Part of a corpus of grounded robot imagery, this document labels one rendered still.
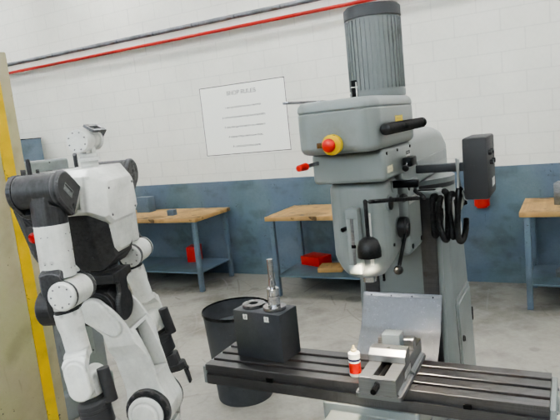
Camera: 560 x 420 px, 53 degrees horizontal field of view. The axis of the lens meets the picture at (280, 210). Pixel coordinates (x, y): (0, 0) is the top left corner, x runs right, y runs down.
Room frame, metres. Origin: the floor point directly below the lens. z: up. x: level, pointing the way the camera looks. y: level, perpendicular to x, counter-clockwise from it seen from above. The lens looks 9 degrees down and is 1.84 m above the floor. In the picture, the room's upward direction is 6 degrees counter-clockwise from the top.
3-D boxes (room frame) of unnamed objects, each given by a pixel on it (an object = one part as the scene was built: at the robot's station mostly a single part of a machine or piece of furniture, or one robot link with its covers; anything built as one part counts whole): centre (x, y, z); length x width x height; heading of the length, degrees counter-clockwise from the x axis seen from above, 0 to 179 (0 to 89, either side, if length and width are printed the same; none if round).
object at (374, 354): (1.78, -0.31, 1.05); 0.12 x 0.06 x 0.04; 63
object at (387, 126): (1.82, -0.42, 1.79); 0.45 x 0.04 x 0.04; 152
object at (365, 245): (1.67, -0.26, 1.44); 0.07 x 0.07 x 0.06
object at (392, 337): (1.83, -0.34, 1.07); 0.06 x 0.05 x 0.06; 63
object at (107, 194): (1.71, 0.61, 1.63); 0.34 x 0.30 x 0.36; 171
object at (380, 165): (1.89, -0.30, 1.68); 0.34 x 0.24 x 0.10; 152
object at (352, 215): (1.76, -0.23, 1.45); 0.04 x 0.04 x 0.21; 62
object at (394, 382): (1.80, -0.32, 1.01); 0.35 x 0.15 x 0.11; 153
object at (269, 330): (2.10, 0.10, 1.06); 0.22 x 0.12 x 0.20; 55
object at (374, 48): (2.08, -0.40, 2.05); 0.20 x 0.20 x 0.32
